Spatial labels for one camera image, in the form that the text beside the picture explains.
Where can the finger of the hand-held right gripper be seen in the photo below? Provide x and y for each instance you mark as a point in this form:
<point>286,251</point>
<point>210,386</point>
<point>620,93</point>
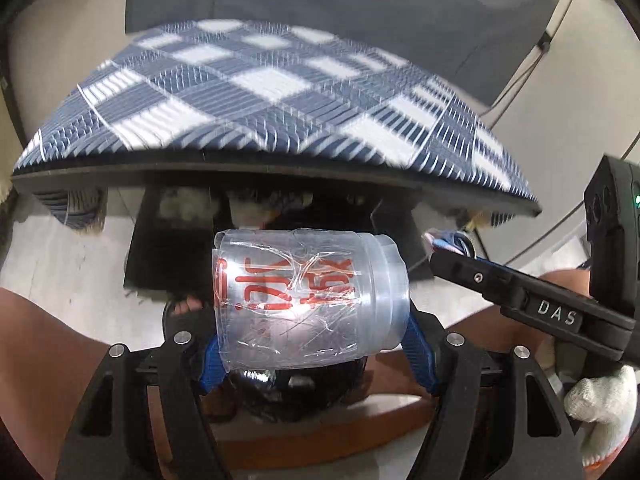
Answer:
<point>550,312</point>
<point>495,265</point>

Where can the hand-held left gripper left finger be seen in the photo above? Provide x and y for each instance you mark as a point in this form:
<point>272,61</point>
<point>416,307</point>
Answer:
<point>210,367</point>

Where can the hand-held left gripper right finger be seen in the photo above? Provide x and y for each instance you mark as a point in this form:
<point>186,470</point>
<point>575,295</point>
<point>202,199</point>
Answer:
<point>419,355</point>

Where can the bin with black bag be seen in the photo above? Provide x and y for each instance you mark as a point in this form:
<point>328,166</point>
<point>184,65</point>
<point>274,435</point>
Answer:
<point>280,395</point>

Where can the clear plastic cup red print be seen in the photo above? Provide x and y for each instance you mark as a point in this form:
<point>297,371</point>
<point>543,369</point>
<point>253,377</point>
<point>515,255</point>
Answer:
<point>310,300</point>

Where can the person's right hand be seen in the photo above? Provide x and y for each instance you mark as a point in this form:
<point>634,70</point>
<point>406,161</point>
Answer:
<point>607,405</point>

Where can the brown wooden seat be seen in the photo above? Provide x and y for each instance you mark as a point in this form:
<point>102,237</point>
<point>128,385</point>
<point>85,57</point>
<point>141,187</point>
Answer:
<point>320,430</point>

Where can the person's left leg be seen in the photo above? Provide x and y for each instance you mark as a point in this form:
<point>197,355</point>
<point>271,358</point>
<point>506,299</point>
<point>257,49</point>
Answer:
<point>60,340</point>

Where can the black table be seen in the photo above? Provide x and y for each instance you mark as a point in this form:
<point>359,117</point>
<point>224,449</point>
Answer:
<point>300,172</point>

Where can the blue white patterned tablecloth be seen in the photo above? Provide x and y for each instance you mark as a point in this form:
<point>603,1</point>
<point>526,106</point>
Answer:
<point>250,110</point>

